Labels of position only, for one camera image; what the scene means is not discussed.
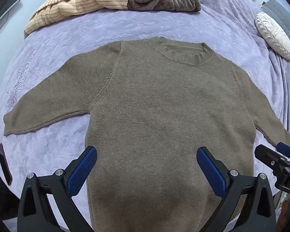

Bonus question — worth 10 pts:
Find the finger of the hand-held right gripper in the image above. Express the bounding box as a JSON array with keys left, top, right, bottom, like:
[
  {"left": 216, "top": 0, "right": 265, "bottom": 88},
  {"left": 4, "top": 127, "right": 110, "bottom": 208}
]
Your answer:
[
  {"left": 254, "top": 144, "right": 288, "bottom": 172},
  {"left": 276, "top": 142, "right": 290, "bottom": 161}
]

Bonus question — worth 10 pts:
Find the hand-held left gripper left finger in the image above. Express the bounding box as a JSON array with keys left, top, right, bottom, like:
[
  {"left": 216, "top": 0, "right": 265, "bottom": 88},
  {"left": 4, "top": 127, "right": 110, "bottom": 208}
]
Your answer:
[{"left": 17, "top": 146, "right": 98, "bottom": 232}]

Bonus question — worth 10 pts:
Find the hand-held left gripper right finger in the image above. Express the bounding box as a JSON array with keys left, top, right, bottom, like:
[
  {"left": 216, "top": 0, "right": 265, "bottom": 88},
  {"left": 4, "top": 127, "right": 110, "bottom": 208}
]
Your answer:
[{"left": 196, "top": 146, "right": 277, "bottom": 232}]

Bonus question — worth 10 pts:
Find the olive knit sweater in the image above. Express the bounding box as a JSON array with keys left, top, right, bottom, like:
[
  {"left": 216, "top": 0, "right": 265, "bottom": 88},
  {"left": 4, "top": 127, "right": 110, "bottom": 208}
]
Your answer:
[{"left": 3, "top": 37, "right": 290, "bottom": 232}]

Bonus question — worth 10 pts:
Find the dark red phone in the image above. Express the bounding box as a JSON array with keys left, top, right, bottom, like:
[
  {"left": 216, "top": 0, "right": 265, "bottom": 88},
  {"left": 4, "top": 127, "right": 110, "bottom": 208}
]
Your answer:
[{"left": 0, "top": 143, "right": 13, "bottom": 185}]

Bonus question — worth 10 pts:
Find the white round pleated pillow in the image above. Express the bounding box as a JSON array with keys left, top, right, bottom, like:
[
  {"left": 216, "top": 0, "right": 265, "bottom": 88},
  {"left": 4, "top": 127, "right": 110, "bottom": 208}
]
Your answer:
[{"left": 255, "top": 12, "right": 290, "bottom": 60}]

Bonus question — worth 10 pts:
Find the grey cushion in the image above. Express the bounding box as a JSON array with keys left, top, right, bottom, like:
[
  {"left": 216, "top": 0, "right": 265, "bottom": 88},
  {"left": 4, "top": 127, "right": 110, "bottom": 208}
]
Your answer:
[{"left": 261, "top": 0, "right": 290, "bottom": 68}]

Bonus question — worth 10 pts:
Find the lavender embossed blanket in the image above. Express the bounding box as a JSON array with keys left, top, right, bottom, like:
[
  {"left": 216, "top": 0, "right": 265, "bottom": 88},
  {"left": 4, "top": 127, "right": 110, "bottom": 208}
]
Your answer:
[{"left": 0, "top": 0, "right": 290, "bottom": 223}]

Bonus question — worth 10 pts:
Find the cream striped garment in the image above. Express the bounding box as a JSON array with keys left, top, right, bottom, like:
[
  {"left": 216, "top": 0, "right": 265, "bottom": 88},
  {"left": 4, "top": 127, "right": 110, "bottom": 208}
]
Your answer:
[{"left": 24, "top": 0, "right": 133, "bottom": 35}]

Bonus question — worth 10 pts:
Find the white framed monitor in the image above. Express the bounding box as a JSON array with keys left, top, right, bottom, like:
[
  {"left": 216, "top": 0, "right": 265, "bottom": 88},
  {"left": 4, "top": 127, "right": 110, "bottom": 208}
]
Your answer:
[{"left": 0, "top": 0, "right": 23, "bottom": 33}]

